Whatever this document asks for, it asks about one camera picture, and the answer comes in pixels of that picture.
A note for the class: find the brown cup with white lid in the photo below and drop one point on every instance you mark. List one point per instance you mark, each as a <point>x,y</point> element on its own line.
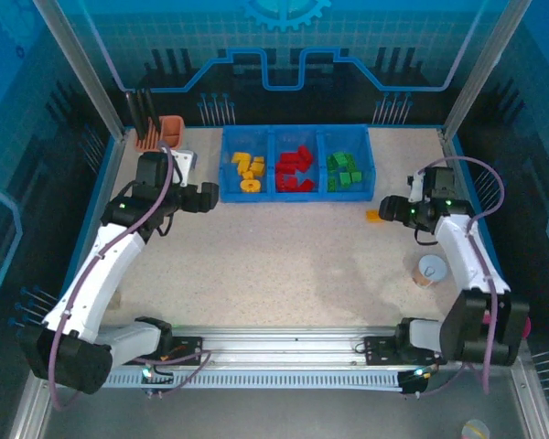
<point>432,270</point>

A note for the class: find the aluminium frame post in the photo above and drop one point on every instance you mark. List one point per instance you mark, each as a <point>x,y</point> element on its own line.
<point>83,68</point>
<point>484,68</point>

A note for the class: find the yellow round lego piece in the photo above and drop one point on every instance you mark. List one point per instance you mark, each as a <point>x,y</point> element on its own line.
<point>252,186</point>

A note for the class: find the cream and pink utensil holder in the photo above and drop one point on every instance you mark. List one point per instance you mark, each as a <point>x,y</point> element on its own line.
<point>171,128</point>

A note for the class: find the small green lego brick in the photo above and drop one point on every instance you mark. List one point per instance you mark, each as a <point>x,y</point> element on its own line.
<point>357,176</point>

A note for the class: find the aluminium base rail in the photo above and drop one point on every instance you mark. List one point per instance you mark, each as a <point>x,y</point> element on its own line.
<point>279,347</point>

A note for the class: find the pale round disc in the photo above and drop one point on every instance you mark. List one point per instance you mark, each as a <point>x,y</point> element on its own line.
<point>476,430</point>

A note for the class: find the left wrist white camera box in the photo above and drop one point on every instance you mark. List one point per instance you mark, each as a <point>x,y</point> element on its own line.
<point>185,160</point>

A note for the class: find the table side rail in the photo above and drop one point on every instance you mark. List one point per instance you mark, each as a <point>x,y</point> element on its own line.
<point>449,146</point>
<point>114,155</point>

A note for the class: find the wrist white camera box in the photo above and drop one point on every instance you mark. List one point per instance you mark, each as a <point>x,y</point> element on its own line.
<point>185,160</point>
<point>415,187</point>

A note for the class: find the blue plastic bin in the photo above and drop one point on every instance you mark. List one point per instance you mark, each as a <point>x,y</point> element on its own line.
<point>293,137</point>
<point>231,187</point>
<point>366,151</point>

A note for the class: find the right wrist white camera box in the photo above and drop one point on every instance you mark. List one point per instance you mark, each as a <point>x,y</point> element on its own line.
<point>415,187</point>

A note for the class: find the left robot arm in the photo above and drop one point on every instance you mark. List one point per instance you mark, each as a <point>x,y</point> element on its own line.
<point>100,283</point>

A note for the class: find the black base electronics box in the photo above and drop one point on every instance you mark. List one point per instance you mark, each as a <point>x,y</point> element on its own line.
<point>414,382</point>
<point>148,372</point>

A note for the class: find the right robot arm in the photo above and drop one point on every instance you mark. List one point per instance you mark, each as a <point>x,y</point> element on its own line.
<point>457,260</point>

